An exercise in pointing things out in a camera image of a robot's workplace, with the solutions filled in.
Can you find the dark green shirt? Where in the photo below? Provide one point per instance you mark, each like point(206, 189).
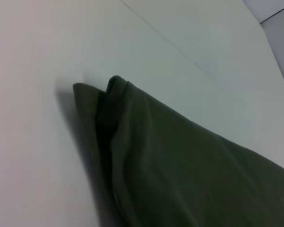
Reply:
point(180, 165)

